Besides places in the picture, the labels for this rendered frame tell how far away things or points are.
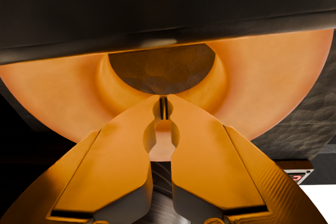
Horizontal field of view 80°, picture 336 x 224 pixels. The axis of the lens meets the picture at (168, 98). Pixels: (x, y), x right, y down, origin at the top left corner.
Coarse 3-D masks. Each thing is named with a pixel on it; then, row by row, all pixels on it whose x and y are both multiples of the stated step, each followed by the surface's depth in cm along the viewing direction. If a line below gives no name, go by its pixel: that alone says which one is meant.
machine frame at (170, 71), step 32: (128, 64) 18; (160, 64) 18; (192, 64) 18; (0, 96) 27; (320, 96) 20; (0, 128) 25; (32, 128) 24; (288, 128) 33; (320, 128) 33; (288, 160) 41
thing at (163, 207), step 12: (0, 168) 24; (12, 168) 24; (24, 168) 24; (36, 168) 24; (0, 180) 23; (12, 180) 23; (24, 180) 23; (0, 192) 22; (12, 192) 22; (156, 192) 29; (0, 204) 21; (156, 204) 28; (168, 204) 30; (0, 216) 19; (144, 216) 25; (156, 216) 27; (168, 216) 28; (180, 216) 31
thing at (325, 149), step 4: (332, 140) 487; (328, 144) 480; (332, 144) 480; (324, 148) 493; (328, 148) 493; (332, 148) 493; (320, 152) 506; (324, 152) 506; (328, 152) 506; (332, 152) 506
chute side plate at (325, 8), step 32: (0, 0) 4; (32, 0) 4; (64, 0) 4; (96, 0) 4; (128, 0) 4; (160, 0) 4; (192, 0) 4; (224, 0) 4; (256, 0) 4; (288, 0) 4; (320, 0) 4; (0, 32) 5; (32, 32) 5; (64, 32) 5; (96, 32) 5; (128, 32) 5
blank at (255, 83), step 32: (320, 32) 8; (32, 64) 9; (64, 64) 9; (96, 64) 9; (224, 64) 9; (256, 64) 9; (288, 64) 9; (320, 64) 9; (32, 96) 10; (64, 96) 10; (96, 96) 11; (128, 96) 13; (192, 96) 14; (224, 96) 11; (256, 96) 11; (288, 96) 11; (64, 128) 12; (96, 128) 12; (160, 128) 13; (256, 128) 13; (160, 160) 16
